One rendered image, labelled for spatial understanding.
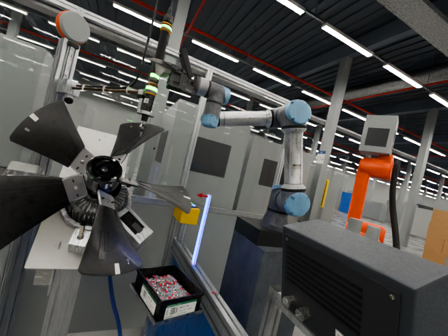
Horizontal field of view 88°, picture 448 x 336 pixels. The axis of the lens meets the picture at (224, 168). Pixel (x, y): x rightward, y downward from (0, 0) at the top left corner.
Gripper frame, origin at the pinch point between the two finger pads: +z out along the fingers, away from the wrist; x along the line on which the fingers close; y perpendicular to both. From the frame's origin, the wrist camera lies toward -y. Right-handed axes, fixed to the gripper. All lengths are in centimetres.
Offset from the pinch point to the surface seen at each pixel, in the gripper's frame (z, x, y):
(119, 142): 3.8, 15.3, 33.7
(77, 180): 14, -4, 50
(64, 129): 22.9, 6.7, 34.0
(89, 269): 4, -26, 71
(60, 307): 10, 8, 103
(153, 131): -9.0, 12.3, 25.0
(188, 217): -38, 21, 65
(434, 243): -790, 201, 97
